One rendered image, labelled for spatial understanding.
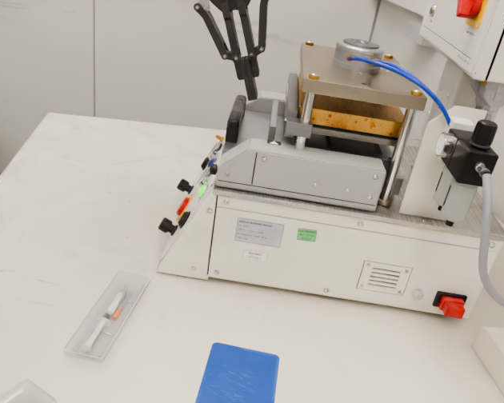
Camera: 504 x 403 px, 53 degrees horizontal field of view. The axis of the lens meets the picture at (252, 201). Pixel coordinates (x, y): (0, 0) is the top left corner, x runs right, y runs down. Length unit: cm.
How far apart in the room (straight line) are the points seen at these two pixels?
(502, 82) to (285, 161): 31
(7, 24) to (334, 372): 202
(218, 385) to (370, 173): 37
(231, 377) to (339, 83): 44
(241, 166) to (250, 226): 10
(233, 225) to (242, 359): 21
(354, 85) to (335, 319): 37
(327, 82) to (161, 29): 162
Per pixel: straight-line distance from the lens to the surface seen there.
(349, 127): 81
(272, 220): 80
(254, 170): 77
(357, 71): 85
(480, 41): 76
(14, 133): 258
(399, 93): 77
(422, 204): 82
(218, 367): 74
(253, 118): 98
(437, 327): 92
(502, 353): 86
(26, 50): 244
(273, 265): 84
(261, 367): 75
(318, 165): 76
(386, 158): 84
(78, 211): 106
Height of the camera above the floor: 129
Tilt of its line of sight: 28 degrees down
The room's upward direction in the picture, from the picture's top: 9 degrees clockwise
